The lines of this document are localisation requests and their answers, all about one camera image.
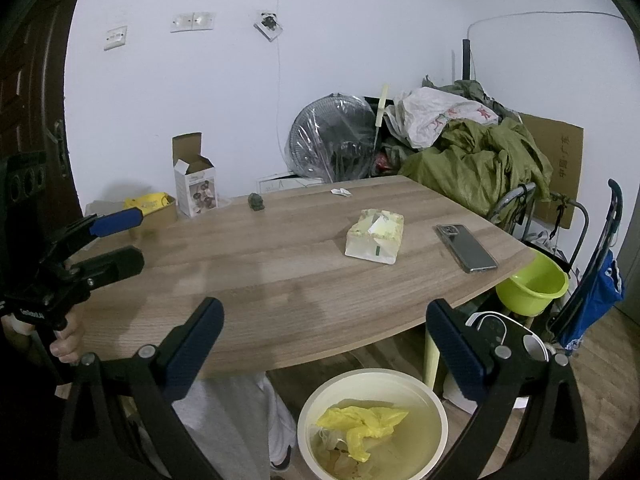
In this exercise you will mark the brown wooden door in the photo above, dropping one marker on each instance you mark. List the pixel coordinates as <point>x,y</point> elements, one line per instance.
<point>30,85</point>

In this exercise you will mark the cardboard sheet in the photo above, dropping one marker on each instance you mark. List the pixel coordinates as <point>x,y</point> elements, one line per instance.
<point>562,155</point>

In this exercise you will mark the person's grey trousers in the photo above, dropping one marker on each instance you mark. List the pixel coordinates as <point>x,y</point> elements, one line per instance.
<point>230,430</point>

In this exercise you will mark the yellow plastic bag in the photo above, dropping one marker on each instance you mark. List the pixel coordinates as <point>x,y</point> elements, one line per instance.
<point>360,420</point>

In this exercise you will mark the double wall switch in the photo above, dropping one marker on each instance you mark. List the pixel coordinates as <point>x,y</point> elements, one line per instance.
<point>192,21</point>

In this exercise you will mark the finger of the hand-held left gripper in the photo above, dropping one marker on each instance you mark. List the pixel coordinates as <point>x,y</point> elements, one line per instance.
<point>115,262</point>
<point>117,222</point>

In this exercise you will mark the metal chair frame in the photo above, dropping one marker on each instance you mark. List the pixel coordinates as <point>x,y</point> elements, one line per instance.
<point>575,207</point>

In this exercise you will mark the small green figurine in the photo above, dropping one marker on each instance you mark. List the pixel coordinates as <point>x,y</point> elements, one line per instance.
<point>256,202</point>

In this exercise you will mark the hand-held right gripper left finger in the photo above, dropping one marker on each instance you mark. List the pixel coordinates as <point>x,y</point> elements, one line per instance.
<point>195,347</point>

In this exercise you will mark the olive green cloth pile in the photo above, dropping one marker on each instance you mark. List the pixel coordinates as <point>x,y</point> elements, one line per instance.
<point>475,170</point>

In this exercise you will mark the plastic wrapped electric fan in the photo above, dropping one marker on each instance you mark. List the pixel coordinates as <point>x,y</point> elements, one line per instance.
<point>327,140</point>

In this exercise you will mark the open white carton box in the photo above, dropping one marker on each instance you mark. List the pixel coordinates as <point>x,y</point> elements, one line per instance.
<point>197,190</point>

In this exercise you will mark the broken wall socket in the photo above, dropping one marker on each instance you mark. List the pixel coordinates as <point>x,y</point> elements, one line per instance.
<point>268,25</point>

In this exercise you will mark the small white wrapper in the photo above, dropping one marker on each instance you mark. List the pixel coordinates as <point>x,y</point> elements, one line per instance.
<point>341,191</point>

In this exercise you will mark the black pole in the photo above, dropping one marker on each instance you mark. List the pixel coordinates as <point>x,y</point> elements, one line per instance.
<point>466,60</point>

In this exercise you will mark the person's shoe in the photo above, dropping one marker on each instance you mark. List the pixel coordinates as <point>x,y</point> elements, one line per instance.
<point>282,457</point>

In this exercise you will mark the yellow printed pouch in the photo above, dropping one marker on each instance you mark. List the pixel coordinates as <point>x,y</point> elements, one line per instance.
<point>147,201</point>

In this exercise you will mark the flat white box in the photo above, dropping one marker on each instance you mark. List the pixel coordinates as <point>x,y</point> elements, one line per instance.
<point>290,182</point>

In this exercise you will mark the cream plastic bucket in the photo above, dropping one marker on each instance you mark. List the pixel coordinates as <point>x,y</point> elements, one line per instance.
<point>435,410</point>

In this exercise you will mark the green plastic basin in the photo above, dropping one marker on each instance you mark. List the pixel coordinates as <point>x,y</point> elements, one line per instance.
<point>532,285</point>

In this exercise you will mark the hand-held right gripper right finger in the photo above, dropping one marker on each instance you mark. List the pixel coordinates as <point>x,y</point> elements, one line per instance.
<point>452,352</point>

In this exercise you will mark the person's left hand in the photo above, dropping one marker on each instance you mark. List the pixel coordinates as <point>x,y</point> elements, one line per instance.
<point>69,340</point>

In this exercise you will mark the smartphone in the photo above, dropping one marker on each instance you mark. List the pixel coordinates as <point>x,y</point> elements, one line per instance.
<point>467,249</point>

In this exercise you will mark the white plastic bag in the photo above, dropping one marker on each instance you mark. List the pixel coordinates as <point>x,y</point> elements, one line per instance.
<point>435,115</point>

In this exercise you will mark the tissue pack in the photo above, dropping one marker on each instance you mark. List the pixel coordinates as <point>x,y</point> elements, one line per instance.
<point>372,240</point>

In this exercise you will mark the blue shopping trolley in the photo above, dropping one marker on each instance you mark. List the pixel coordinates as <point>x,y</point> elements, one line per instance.
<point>595,290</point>

